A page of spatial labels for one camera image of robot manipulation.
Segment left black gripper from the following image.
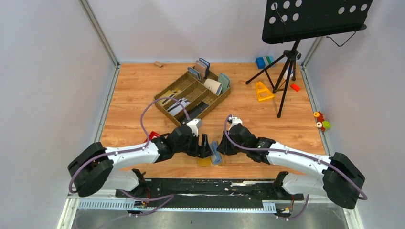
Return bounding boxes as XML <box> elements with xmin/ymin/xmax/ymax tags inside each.
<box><xmin>175</xmin><ymin>133</ymin><xmax>214</xmax><ymax>159</ymax></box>

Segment yellow leather card holder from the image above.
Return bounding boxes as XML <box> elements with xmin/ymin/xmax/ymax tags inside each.
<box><xmin>197</xmin><ymin>141</ymin><xmax>223</xmax><ymax>167</ymax></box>

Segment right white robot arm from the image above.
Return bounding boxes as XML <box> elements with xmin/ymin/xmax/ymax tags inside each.
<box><xmin>217</xmin><ymin>123</ymin><xmax>368</xmax><ymax>209</ymax></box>

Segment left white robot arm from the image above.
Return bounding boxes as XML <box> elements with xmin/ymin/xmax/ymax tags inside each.
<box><xmin>67</xmin><ymin>125</ymin><xmax>213</xmax><ymax>197</ymax></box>

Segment beige card holder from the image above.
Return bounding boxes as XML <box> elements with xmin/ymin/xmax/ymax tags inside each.
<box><xmin>203</xmin><ymin>79</ymin><xmax>223</xmax><ymax>96</ymax></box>

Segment white black cards in tray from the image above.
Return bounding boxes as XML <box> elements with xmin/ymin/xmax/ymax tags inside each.
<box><xmin>167</xmin><ymin>98</ymin><xmax>190</xmax><ymax>116</ymax></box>

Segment teal card holder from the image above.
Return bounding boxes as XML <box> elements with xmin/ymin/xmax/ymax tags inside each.
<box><xmin>218</xmin><ymin>73</ymin><xmax>231</xmax><ymax>93</ymax></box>

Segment gold cards in tray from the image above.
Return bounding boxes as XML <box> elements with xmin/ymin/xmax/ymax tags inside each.
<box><xmin>158</xmin><ymin>90</ymin><xmax>178</xmax><ymax>106</ymax></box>

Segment blue card holders upright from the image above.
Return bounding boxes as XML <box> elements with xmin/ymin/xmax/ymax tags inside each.
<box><xmin>187</xmin><ymin>58</ymin><xmax>211</xmax><ymax>82</ymax></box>

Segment yellow triangular toy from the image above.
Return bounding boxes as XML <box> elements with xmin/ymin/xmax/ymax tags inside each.
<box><xmin>255</xmin><ymin>81</ymin><xmax>275</xmax><ymax>102</ymax></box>

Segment woven compartment tray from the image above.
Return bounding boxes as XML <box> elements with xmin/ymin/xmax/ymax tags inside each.
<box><xmin>153</xmin><ymin>71</ymin><xmax>231</xmax><ymax>126</ymax></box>

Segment red plastic block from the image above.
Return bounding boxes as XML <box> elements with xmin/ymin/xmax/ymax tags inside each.
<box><xmin>148</xmin><ymin>131</ymin><xmax>161</xmax><ymax>140</ymax></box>

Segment small red brick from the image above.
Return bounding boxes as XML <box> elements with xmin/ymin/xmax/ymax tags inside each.
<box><xmin>290</xmin><ymin>83</ymin><xmax>301</xmax><ymax>92</ymax></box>

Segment blue green block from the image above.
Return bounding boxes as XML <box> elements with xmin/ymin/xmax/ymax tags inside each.
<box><xmin>255</xmin><ymin>56</ymin><xmax>275</xmax><ymax>69</ymax></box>

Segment colourful toy car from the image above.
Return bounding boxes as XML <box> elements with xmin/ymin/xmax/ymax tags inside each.
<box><xmin>313</xmin><ymin>111</ymin><xmax>331</xmax><ymax>132</ymax></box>

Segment small wooden block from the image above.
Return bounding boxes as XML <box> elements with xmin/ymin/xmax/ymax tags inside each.
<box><xmin>154</xmin><ymin>61</ymin><xmax>164</xmax><ymax>68</ymax></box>

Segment black music stand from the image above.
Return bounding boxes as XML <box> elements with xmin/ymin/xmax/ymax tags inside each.
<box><xmin>259</xmin><ymin>0</ymin><xmax>373</xmax><ymax>118</ymax></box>

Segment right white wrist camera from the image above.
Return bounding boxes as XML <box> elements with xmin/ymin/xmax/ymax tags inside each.
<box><xmin>228</xmin><ymin>115</ymin><xmax>243</xmax><ymax>129</ymax></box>

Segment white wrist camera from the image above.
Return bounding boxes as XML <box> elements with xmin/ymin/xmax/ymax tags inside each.
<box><xmin>186</xmin><ymin>118</ymin><xmax>203</xmax><ymax>136</ymax></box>
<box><xmin>228</xmin><ymin>115</ymin><xmax>243</xmax><ymax>129</ymax></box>

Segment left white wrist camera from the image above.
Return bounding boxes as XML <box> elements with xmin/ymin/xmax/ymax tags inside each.
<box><xmin>186</xmin><ymin>118</ymin><xmax>203</xmax><ymax>136</ymax></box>

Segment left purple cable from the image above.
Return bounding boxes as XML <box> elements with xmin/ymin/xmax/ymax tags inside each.
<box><xmin>68</xmin><ymin>97</ymin><xmax>191</xmax><ymax>219</ymax></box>

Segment purple cable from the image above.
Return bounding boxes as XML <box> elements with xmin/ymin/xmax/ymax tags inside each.
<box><xmin>68</xmin><ymin>97</ymin><xmax>191</xmax><ymax>219</ymax></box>
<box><xmin>224</xmin><ymin>114</ymin><xmax>368</xmax><ymax>221</ymax></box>

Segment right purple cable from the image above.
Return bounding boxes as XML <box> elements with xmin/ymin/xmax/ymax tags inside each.
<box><xmin>224</xmin><ymin>114</ymin><xmax>368</xmax><ymax>221</ymax></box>

